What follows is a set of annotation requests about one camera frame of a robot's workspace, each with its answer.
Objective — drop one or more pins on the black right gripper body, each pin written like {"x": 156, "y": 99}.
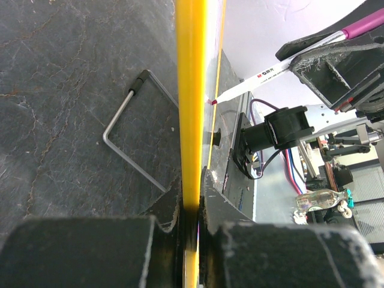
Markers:
{"x": 361, "y": 68}

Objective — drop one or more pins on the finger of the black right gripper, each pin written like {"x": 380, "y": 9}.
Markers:
{"x": 317, "y": 71}
{"x": 299, "y": 45}

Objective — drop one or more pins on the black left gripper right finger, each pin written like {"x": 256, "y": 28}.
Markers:
{"x": 219, "y": 221}

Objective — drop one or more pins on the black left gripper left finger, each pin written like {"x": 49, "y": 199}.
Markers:
{"x": 159, "y": 240}

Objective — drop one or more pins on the yellow-framed whiteboard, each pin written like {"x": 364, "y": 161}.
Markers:
{"x": 243, "y": 253}

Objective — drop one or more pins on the white purple marker pen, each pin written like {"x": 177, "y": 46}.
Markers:
{"x": 351, "y": 31}

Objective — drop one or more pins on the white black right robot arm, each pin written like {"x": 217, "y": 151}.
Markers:
{"x": 282, "y": 129}

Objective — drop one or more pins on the clear plastic bottle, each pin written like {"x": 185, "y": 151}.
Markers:
{"x": 321, "y": 199}

